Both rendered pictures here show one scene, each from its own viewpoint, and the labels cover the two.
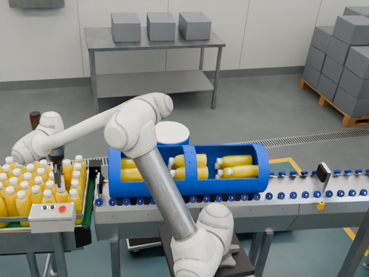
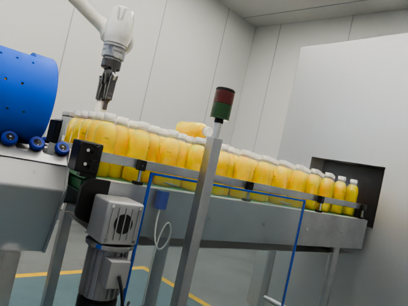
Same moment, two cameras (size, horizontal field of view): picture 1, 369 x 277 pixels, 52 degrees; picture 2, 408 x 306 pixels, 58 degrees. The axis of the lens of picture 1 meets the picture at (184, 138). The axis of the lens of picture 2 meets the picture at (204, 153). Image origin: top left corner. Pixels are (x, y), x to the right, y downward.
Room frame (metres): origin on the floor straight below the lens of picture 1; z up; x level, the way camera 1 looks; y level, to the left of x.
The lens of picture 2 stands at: (2.95, 0.32, 1.02)
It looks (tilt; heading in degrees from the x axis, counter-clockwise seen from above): 1 degrees up; 152
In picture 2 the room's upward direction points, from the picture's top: 13 degrees clockwise
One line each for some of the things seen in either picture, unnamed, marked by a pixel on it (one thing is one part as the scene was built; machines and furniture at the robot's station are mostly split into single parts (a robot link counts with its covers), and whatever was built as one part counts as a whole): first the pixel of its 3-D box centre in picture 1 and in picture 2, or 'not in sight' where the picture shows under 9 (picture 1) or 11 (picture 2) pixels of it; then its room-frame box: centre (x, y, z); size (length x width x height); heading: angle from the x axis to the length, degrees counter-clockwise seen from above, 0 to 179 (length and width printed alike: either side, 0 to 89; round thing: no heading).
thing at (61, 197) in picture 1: (63, 203); not in sight; (1.47, 0.62, 0.99); 0.07 x 0.07 x 0.19
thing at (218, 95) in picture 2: (35, 117); (223, 98); (1.92, 0.89, 1.23); 0.06 x 0.06 x 0.04
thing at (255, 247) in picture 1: (255, 247); not in sight; (1.87, -0.57, 0.31); 0.06 x 0.06 x 0.63; 10
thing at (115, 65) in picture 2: (56, 159); (109, 71); (1.47, 0.62, 1.28); 0.08 x 0.07 x 0.09; 10
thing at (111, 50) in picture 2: (55, 147); (113, 53); (1.47, 0.61, 1.36); 0.09 x 0.09 x 0.06
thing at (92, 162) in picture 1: (95, 170); (84, 158); (1.82, 0.53, 0.95); 0.10 x 0.07 x 0.10; 10
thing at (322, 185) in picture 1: (321, 177); not in sight; (1.85, -0.86, 1.00); 0.10 x 0.04 x 0.15; 10
